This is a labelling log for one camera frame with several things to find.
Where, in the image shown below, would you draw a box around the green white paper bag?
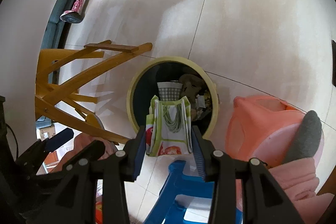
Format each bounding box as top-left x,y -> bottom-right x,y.
145,96 -> 193,157

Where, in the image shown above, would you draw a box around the checkered paper cup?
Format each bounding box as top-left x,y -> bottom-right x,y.
157,81 -> 182,101

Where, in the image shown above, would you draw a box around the yellow rimmed trash bin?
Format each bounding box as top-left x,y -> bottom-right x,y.
126,56 -> 219,139

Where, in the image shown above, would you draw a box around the orange pink plastic stool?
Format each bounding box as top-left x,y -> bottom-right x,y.
225,96 -> 324,168

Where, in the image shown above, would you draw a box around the blue plastic stool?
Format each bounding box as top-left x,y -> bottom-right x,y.
142,160 -> 244,224

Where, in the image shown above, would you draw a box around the wooden table legs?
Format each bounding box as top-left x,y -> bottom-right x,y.
34,39 -> 153,145

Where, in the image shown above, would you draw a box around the dark teal sofa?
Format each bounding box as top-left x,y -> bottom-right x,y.
40,0 -> 90,84

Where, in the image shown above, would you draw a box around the cartoon printed tablecloth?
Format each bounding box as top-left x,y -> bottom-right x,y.
0,0 -> 56,153

